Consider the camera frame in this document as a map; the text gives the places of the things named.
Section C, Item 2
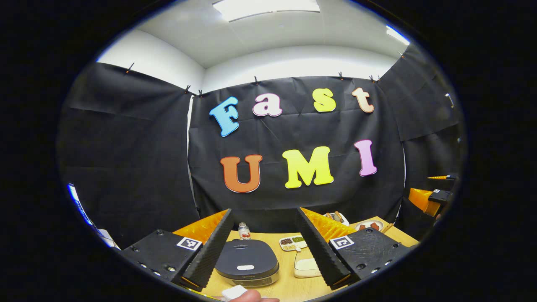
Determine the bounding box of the dark lidded rice cooker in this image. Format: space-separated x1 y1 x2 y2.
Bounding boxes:
215 239 280 288

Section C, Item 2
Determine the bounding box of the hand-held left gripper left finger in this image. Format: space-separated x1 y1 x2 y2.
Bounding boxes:
121 208 234 292

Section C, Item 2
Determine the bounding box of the white toaster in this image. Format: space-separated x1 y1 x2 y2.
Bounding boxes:
325 212 349 226

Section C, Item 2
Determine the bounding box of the black backdrop cloth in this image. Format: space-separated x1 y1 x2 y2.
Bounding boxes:
57 42 467 250

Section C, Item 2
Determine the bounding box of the divided tray of grains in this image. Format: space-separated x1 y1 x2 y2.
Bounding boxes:
279 236 308 252

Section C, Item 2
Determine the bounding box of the white plate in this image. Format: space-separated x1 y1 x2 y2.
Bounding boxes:
355 220 384 232

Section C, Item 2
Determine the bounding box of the clear box of rice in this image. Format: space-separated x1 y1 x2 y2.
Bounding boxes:
293 247 323 278

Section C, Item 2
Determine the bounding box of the small ceiling light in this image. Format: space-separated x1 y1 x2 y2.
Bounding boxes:
386 25 410 45

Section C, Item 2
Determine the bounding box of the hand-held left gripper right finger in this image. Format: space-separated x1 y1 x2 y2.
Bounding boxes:
295 207 414 290

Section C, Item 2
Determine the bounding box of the large ceiling light panel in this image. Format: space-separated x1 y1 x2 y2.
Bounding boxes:
212 0 320 22

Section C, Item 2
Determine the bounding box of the white tissue wad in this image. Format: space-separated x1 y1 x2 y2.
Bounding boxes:
222 285 248 299

